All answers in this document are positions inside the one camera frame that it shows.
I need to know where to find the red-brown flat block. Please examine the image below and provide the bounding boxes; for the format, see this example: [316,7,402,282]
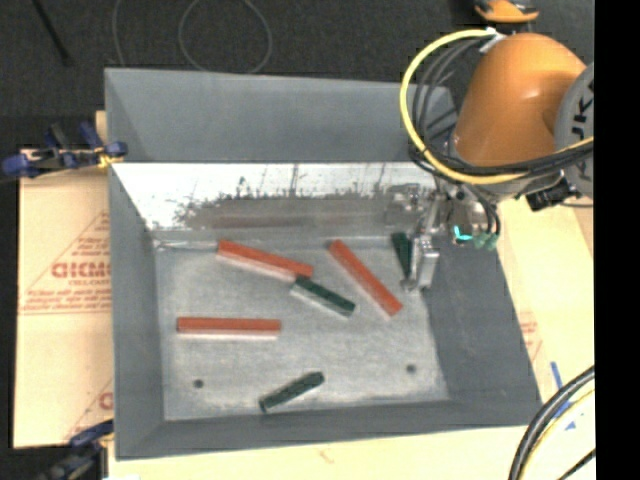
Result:
[326,239,405,321]
[215,239,315,284]
[175,316,283,342]

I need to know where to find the grey metal bin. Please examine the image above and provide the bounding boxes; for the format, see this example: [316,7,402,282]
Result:
[103,67,545,460]

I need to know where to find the black cylinder on white bracket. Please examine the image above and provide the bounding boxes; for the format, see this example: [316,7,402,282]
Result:
[524,177,582,213]

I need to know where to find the dark green block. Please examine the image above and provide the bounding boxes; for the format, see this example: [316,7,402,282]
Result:
[288,275,358,319]
[258,371,327,415]
[390,231,415,280]

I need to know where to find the brown cardboard board red print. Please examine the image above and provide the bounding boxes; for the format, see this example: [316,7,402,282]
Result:
[12,165,117,450]

